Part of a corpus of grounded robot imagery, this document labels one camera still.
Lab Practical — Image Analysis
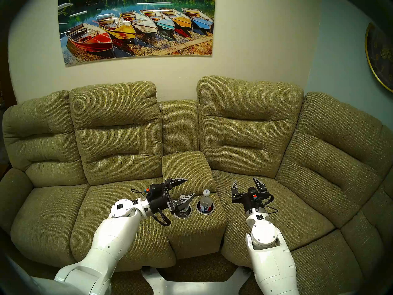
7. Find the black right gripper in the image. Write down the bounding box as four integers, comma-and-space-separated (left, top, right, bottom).
231, 177, 274, 213

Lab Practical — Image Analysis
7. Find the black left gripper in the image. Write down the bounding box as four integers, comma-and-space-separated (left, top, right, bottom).
146, 178, 196, 217

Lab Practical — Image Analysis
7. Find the clear bottle red blue label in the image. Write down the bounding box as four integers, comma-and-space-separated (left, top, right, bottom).
199, 189, 213, 214

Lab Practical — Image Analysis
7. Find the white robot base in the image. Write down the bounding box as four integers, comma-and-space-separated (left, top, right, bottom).
141, 266, 252, 295

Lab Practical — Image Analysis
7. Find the silver-rimmed black cup holder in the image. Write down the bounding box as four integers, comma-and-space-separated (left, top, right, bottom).
196, 201, 215, 215
173, 204, 193, 220

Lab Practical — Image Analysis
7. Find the green fabric sofa console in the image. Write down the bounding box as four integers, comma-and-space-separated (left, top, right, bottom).
162, 151, 228, 259

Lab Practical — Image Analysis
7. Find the green fabric sectional sofa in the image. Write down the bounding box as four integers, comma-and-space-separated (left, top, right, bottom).
0, 76, 393, 295

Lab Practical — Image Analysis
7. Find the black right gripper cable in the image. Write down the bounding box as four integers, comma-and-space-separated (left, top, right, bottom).
263, 194, 279, 214

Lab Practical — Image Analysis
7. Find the colourful boats wall picture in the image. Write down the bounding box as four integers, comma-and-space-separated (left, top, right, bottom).
58, 0, 216, 67

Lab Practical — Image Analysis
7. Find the round gold-rimmed wall decor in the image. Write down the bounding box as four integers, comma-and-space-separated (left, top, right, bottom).
365, 22, 393, 93

